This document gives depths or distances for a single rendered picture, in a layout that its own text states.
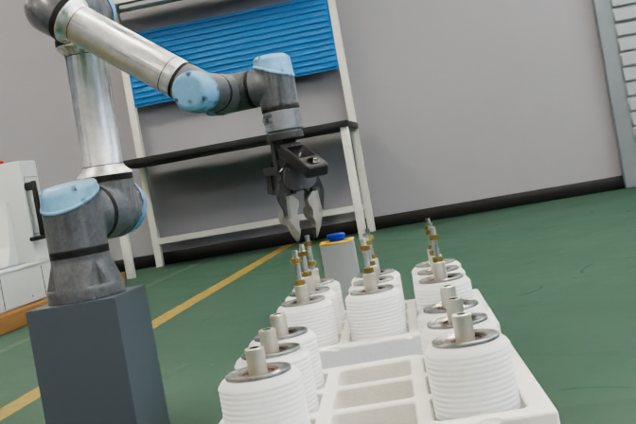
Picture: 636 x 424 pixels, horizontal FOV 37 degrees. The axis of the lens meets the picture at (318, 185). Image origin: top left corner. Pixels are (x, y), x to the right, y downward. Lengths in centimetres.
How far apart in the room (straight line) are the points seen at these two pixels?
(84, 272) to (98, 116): 34
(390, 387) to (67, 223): 84
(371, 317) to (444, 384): 53
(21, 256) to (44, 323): 334
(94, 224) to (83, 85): 31
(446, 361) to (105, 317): 93
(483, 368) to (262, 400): 24
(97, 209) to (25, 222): 330
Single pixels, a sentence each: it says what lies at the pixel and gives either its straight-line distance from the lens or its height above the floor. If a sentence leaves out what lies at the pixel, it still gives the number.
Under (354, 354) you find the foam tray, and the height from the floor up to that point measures 16.
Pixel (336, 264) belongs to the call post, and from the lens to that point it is 198.
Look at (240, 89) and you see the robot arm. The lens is 185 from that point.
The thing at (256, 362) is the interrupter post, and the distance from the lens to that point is 108.
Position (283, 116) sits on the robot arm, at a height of 58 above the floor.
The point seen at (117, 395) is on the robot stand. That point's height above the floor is 12.
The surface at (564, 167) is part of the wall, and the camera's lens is 667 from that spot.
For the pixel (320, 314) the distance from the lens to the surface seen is 158.
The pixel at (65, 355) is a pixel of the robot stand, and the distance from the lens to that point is 187.
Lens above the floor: 46
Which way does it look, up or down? 1 degrees down
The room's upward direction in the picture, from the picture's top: 10 degrees counter-clockwise
